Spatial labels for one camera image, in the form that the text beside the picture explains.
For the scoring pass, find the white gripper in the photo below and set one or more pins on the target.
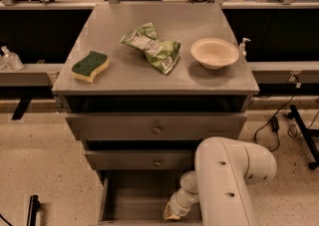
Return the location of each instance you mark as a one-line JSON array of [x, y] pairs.
[[179, 206]]

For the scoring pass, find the grey bottom drawer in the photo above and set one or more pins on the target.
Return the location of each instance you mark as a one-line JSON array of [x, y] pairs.
[[139, 197]]

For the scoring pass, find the grey drawer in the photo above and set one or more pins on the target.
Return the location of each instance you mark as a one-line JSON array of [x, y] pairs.
[[161, 159], [139, 197], [154, 126]]

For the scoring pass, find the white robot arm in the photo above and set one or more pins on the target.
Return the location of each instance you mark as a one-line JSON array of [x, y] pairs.
[[223, 168]]

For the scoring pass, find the grey middle drawer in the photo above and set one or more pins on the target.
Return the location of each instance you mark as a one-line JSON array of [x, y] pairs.
[[161, 159]]

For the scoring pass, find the grey top drawer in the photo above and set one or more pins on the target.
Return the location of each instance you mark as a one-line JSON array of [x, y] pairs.
[[154, 126]]

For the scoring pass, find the grey drawer cabinet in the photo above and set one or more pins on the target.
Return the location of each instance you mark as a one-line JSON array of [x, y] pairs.
[[131, 85]]

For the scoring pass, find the black stand foot left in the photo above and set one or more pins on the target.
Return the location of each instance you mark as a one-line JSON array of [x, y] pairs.
[[34, 206]]

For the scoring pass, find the green crumpled chip bag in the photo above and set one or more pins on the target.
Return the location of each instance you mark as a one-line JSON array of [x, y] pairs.
[[162, 55]]

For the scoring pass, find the black stand leg right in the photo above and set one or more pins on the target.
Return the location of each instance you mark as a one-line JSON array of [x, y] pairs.
[[308, 135]]

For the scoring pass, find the white bowl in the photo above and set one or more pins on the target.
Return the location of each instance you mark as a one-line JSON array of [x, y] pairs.
[[214, 53]]

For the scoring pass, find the green yellow sponge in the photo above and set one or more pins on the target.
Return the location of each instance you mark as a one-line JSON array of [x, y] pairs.
[[90, 66]]

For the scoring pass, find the white pump bottle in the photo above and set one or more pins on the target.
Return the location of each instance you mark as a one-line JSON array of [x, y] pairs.
[[242, 46]]

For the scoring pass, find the clear sanitizer bottle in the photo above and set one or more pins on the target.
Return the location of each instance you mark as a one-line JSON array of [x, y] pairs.
[[11, 59]]

